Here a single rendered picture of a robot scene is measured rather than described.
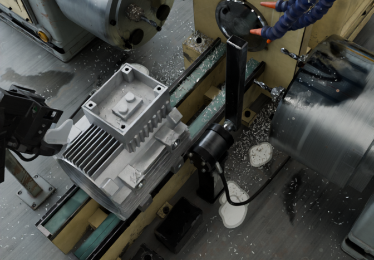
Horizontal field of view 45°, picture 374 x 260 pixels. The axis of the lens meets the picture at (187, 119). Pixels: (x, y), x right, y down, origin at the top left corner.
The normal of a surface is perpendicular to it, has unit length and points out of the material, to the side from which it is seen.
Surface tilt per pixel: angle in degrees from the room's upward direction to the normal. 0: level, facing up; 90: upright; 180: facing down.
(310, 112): 47
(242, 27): 90
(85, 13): 77
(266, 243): 0
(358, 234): 90
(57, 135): 92
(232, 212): 0
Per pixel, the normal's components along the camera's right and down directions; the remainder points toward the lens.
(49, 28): -0.62, 0.68
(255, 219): -0.06, -0.53
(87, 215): 0.78, 0.50
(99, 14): -0.61, 0.45
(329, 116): -0.47, 0.07
